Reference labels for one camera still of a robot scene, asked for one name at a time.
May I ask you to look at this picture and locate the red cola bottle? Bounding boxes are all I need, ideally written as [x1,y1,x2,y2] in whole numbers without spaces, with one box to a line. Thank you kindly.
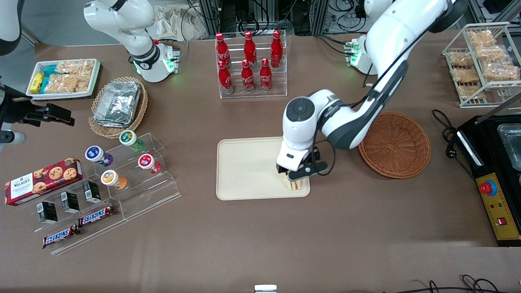
[259,58,273,92]
[218,60,234,94]
[243,31,257,66]
[270,30,284,68]
[241,60,255,93]
[215,33,231,68]

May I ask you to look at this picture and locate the black cables at left base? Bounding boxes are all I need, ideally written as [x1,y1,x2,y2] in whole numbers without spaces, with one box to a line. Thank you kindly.
[313,34,351,56]

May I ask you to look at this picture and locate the black left camera mount bracket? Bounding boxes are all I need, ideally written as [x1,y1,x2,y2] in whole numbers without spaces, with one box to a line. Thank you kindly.
[310,146,328,172]

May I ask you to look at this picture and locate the red capped small jar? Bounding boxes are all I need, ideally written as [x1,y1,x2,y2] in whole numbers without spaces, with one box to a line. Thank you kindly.
[138,153,162,175]

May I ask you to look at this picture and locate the aluminium profile frame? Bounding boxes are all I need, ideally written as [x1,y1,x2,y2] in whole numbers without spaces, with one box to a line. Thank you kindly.
[197,0,328,36]

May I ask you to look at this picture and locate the red Walkers cookie box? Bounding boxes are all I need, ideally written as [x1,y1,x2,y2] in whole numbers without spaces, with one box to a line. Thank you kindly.
[4,157,83,206]

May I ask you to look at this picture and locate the clear acrylic stepped jar stand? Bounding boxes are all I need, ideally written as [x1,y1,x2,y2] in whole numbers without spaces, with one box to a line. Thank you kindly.
[92,132,182,221]

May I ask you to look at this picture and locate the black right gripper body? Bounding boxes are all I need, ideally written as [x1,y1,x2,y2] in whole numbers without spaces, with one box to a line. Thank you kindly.
[0,86,49,125]

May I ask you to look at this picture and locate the black power cable with plug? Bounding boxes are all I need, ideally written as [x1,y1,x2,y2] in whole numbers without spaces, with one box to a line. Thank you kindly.
[431,109,477,179]

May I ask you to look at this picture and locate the stack of foil trays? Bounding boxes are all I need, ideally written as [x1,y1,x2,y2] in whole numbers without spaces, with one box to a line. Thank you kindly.
[93,81,142,128]

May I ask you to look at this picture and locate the black appliance housing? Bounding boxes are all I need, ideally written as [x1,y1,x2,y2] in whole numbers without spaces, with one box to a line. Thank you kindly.
[456,115,521,247]

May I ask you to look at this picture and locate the shiny metal container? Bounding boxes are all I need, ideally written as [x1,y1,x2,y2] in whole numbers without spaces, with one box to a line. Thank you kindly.
[497,123,521,171]

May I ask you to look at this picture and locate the grey metal rod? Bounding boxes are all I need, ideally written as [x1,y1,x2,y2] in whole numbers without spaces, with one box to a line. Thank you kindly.
[474,94,521,122]

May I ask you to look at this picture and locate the Snickers chocolate bar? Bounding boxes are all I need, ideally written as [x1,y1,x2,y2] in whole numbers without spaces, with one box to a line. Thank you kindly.
[78,205,116,227]
[42,225,80,249]

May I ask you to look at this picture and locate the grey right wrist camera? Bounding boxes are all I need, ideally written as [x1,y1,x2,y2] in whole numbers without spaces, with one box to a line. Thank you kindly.
[0,130,27,146]

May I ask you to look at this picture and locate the yellow control panel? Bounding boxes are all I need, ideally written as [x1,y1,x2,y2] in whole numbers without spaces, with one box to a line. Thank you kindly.
[476,173,521,241]

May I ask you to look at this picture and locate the clear acrylic stepped box stand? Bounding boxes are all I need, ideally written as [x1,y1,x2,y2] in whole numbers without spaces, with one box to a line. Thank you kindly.
[16,179,127,256]

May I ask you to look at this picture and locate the yellow snack pack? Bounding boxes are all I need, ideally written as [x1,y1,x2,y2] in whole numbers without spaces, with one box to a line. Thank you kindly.
[30,72,44,94]

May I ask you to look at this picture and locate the purple capped small jar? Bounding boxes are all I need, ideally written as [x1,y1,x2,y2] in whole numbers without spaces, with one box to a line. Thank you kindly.
[85,145,114,167]

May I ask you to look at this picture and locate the clear acrylic bottle rack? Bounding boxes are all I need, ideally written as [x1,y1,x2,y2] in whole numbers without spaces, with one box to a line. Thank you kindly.
[215,29,288,99]

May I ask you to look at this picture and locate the oval tan wicker basket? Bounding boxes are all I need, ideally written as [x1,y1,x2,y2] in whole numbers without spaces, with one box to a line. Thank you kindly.
[88,77,149,139]

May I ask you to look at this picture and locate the small black box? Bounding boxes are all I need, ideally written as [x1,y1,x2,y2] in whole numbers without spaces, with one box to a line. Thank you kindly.
[83,180,101,204]
[61,191,80,214]
[37,201,58,224]

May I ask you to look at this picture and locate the white rectangular snack tray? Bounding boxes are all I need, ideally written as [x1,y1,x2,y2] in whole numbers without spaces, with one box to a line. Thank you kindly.
[26,58,101,101]

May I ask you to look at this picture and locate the white wire rack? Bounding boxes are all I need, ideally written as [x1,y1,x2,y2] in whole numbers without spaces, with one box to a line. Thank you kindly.
[442,22,521,108]

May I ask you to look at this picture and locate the clear bagged cracker pack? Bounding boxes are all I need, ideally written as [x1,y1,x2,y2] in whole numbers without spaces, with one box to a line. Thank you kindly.
[475,45,509,62]
[467,31,496,48]
[453,67,480,84]
[449,51,475,68]
[458,85,487,101]
[482,63,520,81]

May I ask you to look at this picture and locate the black looped floor cable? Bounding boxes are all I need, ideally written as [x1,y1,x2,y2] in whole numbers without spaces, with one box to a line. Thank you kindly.
[383,275,521,293]

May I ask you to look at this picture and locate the thin cable at right base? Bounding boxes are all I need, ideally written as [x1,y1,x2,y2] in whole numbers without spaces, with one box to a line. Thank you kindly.
[173,39,192,66]

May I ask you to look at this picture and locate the crumpled clear plastic bags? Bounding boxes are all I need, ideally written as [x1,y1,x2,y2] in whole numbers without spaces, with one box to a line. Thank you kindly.
[153,4,209,41]

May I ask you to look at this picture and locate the green capped small jar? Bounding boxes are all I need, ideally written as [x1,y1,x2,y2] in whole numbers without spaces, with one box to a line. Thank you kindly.
[119,130,145,153]

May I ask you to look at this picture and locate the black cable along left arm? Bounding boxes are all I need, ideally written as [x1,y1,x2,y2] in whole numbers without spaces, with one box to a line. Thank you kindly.
[315,24,409,176]

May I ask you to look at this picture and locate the orange capped small jar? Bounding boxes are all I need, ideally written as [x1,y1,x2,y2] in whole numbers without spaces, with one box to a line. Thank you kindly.
[101,170,127,190]

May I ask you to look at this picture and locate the round brown wicker basket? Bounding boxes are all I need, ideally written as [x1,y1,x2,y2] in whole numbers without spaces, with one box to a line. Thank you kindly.
[357,112,432,179]

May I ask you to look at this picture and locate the beige plastic tray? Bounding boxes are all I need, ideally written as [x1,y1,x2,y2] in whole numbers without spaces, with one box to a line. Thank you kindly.
[216,136,311,201]

